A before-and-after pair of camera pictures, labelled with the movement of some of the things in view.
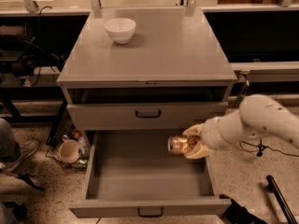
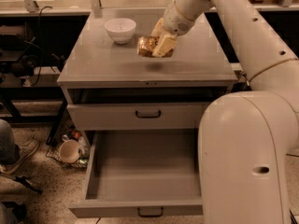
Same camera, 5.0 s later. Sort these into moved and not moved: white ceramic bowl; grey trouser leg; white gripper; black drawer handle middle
Moved: white gripper
Not moved: white ceramic bowl; grey trouser leg; black drawer handle middle
